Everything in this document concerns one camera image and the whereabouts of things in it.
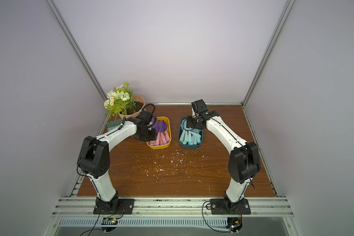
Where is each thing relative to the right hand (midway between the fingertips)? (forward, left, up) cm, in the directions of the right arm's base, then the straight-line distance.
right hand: (191, 117), depth 87 cm
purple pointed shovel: (-11, +24, -12) cm, 29 cm away
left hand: (-8, +21, -11) cm, 25 cm away
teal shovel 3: (-7, +1, -12) cm, 14 cm away
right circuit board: (-50, -21, -21) cm, 58 cm away
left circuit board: (-51, +41, -20) cm, 69 cm away
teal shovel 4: (-7, -3, -15) cm, 17 cm away
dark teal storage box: (+2, +6, -11) cm, 13 cm away
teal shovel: (-9, +3, -12) cm, 15 cm away
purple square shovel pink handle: (-5, +16, -13) cm, 21 cm away
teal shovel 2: (-4, -3, -12) cm, 14 cm away
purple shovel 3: (-8, +21, -12) cm, 26 cm away
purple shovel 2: (-7, +18, -13) cm, 23 cm away
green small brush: (+7, +59, -17) cm, 62 cm away
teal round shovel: (-5, +5, -14) cm, 16 cm away
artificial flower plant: (+4, +41, +11) cm, 43 cm away
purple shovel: (+3, +21, -13) cm, 25 cm away
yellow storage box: (-12, +23, -16) cm, 30 cm away
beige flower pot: (+18, +37, -6) cm, 42 cm away
